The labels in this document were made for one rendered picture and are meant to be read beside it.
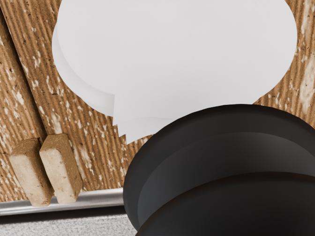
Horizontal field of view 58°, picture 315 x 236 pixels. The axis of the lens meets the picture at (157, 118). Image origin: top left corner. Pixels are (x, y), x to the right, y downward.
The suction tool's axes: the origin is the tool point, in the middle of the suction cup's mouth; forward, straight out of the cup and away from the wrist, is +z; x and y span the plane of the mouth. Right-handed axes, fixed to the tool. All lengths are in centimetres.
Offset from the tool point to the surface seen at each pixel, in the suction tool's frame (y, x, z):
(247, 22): -4.2, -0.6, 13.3
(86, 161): 9.3, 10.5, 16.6
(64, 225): 14.9, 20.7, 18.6
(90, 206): 11.1, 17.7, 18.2
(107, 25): 4.2, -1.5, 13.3
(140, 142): 4.0, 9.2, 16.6
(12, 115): 14.2, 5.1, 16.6
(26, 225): 19.3, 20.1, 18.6
